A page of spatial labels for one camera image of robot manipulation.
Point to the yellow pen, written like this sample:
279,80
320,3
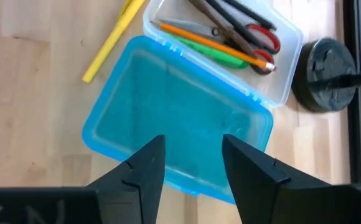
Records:
113,40

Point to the green pen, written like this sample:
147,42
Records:
218,53

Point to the black desk lamp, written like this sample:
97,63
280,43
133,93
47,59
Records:
326,74

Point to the clear box with blue lid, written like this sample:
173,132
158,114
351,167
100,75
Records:
180,115

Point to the orange pencil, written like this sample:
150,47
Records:
205,42

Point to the dark brown pen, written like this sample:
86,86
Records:
222,26

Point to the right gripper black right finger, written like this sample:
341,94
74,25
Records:
258,186

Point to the black aluminium table frame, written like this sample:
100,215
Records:
356,124

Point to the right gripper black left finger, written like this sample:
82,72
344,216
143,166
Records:
143,183

